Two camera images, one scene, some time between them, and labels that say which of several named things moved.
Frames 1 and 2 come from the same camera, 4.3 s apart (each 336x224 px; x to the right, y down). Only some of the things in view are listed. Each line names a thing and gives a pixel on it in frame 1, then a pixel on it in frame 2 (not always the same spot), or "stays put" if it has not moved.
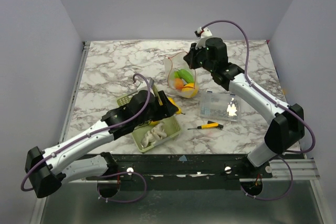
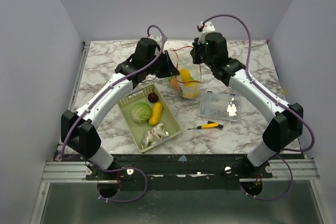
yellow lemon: [172, 101] -> [185, 75]
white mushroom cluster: [153, 135] stays put
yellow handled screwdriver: [209, 125] stays put
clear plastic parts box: [220, 106] stays put
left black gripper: [169, 109] -> [169, 70]
